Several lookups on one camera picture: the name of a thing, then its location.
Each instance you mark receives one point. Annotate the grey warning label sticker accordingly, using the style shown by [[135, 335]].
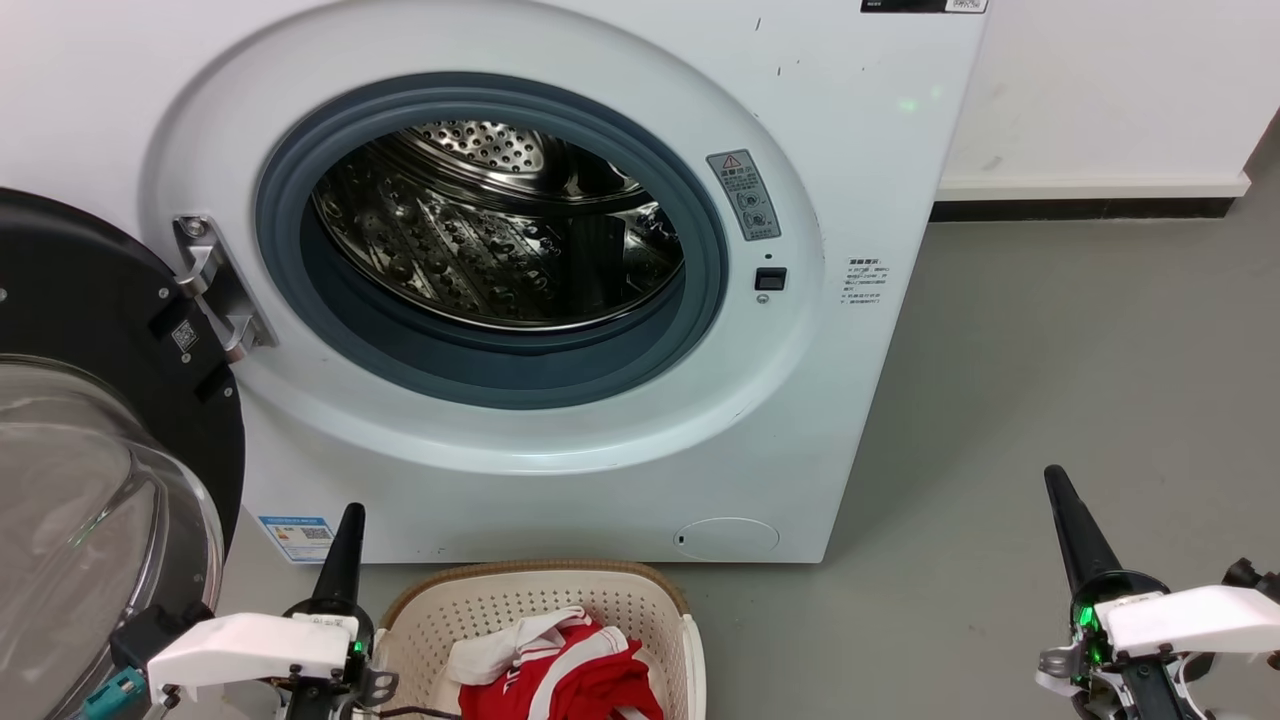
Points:
[[744, 196]]

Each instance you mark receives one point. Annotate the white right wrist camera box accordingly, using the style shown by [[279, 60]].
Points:
[[1190, 620]]

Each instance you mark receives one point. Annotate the black glass washer door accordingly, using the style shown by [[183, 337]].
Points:
[[80, 290]]

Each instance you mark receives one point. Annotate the black wall baseboard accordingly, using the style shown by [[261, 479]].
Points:
[[1080, 209]]

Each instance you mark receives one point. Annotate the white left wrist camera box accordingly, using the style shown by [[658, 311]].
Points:
[[250, 645]]

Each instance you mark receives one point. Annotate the small printed text sticker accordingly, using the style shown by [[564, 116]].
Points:
[[866, 282]]

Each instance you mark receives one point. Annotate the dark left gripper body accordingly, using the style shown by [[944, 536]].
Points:
[[355, 690]]

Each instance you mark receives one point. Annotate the black control panel strip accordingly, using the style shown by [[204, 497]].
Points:
[[925, 5]]

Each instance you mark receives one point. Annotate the blue energy label sticker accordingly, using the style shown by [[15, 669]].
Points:
[[298, 538]]

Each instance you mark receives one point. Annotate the perforated steel drum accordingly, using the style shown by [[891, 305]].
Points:
[[480, 250]]

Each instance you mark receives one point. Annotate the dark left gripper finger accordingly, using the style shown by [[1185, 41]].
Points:
[[335, 575], [354, 575]]

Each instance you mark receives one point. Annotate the silver door hinge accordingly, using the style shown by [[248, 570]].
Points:
[[218, 290]]

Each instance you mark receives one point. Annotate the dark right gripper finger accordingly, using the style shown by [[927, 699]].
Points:
[[1095, 550], [1070, 545]]

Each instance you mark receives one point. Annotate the cream plastic laundry basket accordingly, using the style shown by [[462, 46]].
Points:
[[480, 605]]

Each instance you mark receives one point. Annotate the teal connector plug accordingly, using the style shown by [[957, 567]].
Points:
[[112, 695]]

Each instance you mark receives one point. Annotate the red and white garment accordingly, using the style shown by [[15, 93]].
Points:
[[580, 680]]

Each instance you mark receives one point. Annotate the round white filter cover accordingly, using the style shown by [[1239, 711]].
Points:
[[727, 539]]

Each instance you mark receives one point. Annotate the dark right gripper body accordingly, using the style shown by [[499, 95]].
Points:
[[1110, 670]]

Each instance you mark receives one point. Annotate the white front-load washing machine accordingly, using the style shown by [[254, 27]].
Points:
[[600, 490]]

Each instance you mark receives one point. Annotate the black door latch slot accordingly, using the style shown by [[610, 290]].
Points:
[[770, 279]]

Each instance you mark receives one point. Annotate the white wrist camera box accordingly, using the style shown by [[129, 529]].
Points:
[[1190, 620], [250, 645]]

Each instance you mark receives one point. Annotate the QR code sticker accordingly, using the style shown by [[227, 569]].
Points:
[[184, 335]]

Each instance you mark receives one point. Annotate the grey rubber door gasket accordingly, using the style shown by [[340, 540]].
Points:
[[490, 378]]

